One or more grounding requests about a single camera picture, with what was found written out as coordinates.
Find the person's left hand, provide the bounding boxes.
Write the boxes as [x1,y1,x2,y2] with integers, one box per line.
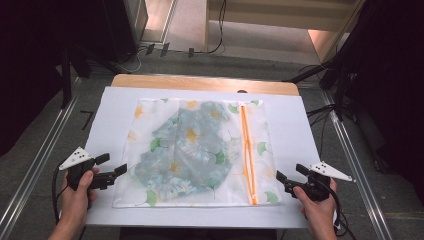
[59,167,101,228]

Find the white floral mesh laundry bag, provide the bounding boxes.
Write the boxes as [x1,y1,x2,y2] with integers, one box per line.
[112,97,283,209]

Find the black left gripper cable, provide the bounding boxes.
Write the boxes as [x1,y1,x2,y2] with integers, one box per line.
[51,165,70,225]

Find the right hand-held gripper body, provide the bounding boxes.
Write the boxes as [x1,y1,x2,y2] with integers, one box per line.
[289,161,354,203]

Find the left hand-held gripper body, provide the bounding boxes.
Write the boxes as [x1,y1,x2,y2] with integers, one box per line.
[59,146,108,193]

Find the person's right hand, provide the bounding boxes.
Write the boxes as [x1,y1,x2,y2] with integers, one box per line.
[292,177,338,232]

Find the black hanging cable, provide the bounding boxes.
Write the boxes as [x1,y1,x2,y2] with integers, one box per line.
[191,0,228,55]

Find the black floor cables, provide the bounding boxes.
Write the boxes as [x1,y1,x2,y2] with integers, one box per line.
[305,103,337,159]

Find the white table cover sheet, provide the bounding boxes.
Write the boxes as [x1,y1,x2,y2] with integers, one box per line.
[84,86,322,230]

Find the blue floral garment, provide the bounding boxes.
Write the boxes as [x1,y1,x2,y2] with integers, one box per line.
[134,100,235,203]

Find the grey cabinet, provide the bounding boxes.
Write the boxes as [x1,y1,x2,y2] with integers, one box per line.
[122,0,150,46]

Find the white floor cable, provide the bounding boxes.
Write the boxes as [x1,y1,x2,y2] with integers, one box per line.
[114,45,149,75]

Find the dark curtain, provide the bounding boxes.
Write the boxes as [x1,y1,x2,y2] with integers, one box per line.
[0,0,138,158]
[328,0,424,201]

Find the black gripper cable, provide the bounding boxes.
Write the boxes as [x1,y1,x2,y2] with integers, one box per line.
[51,165,70,225]
[328,181,358,240]

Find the metal floor rail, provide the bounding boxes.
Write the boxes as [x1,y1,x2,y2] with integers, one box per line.
[0,75,83,238]
[320,89,395,240]

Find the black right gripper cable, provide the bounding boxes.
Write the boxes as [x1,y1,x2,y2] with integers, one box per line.
[328,181,358,240]

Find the beige wooden frame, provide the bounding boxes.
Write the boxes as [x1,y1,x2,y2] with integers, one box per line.
[203,0,366,64]

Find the black metal stand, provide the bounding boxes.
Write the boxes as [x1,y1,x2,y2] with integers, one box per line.
[282,49,349,122]

